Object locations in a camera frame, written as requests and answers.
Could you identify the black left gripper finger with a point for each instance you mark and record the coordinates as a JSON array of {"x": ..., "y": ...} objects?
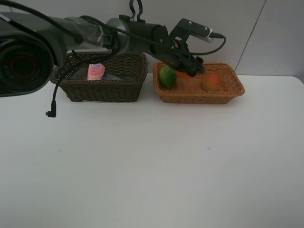
[{"x": 196, "y": 71}]

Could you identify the translucent purple plastic cup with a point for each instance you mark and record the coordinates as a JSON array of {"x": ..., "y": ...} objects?
[{"x": 80, "y": 74}]

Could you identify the orange mandarin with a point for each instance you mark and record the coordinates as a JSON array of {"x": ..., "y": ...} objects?
[{"x": 183, "y": 75}]

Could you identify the green lime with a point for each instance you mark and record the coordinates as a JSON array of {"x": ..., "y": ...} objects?
[{"x": 167, "y": 77}]

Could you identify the black square bottle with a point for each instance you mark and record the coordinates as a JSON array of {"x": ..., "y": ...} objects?
[{"x": 111, "y": 77}]

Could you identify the red yellow peach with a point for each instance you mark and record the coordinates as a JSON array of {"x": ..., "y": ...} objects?
[{"x": 211, "y": 82}]

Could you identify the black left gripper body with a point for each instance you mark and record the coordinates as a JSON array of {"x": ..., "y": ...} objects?
[{"x": 177, "y": 58}]

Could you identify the orange wicker basket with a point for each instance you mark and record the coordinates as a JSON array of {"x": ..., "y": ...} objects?
[{"x": 190, "y": 91}]

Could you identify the dark brown wicker basket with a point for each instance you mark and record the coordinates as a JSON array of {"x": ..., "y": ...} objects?
[{"x": 132, "y": 68}]

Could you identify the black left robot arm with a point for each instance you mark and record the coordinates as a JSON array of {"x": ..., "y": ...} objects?
[{"x": 31, "y": 46}]

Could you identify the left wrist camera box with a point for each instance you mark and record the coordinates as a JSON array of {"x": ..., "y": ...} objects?
[{"x": 186, "y": 28}]

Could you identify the pink bottle white cap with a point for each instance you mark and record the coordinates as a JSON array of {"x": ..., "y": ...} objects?
[{"x": 95, "y": 72}]

